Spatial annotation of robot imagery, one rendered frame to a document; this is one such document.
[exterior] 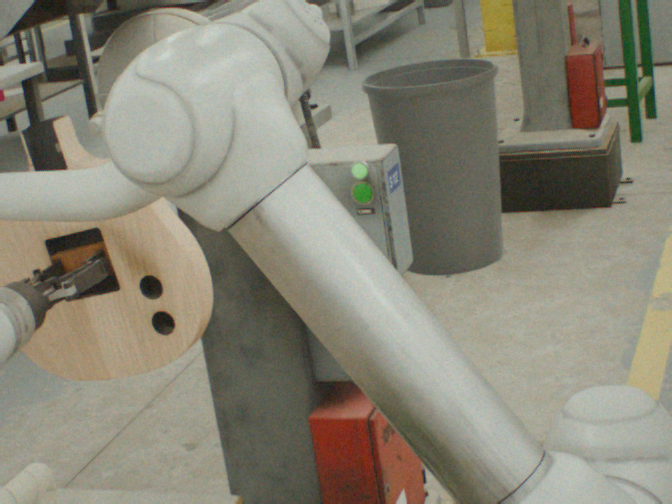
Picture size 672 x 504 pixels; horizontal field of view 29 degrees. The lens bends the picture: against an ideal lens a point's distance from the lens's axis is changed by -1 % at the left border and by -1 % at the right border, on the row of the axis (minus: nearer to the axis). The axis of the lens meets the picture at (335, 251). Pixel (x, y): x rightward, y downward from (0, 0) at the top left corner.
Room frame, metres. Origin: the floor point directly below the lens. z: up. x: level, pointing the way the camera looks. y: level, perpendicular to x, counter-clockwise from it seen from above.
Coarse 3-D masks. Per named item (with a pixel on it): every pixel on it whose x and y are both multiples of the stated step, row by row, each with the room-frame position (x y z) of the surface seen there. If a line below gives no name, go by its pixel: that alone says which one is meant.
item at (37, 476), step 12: (36, 468) 1.19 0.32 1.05; (48, 468) 1.20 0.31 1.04; (12, 480) 1.17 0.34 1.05; (24, 480) 1.17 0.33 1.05; (36, 480) 1.18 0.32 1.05; (48, 480) 1.19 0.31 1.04; (0, 492) 1.15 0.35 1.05; (12, 492) 1.15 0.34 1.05; (24, 492) 1.16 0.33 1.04; (36, 492) 1.17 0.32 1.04
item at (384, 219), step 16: (320, 160) 2.02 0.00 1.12; (336, 160) 2.00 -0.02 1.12; (352, 160) 1.99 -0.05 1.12; (368, 160) 1.98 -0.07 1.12; (384, 160) 1.98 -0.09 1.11; (320, 176) 2.00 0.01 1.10; (336, 176) 1.99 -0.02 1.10; (352, 176) 1.98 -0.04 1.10; (368, 176) 1.97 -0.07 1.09; (384, 176) 1.97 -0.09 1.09; (400, 176) 2.05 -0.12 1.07; (336, 192) 1.99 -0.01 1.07; (352, 192) 1.98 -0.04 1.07; (384, 192) 1.97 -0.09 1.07; (400, 192) 2.04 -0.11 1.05; (352, 208) 1.99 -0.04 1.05; (368, 208) 1.98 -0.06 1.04; (384, 208) 1.97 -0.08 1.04; (400, 208) 2.03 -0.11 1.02; (368, 224) 1.98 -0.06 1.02; (384, 224) 1.97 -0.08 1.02; (400, 224) 2.02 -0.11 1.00; (384, 240) 1.97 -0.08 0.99; (400, 240) 2.01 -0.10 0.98; (400, 256) 2.00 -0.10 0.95; (400, 272) 1.99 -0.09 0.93
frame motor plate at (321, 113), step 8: (312, 104) 2.45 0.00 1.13; (328, 104) 2.47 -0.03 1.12; (296, 112) 2.43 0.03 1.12; (312, 112) 2.41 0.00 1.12; (320, 112) 2.41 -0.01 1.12; (328, 112) 2.45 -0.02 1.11; (304, 120) 2.35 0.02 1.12; (320, 120) 2.40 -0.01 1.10; (328, 120) 2.44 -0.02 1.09; (304, 128) 2.32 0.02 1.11
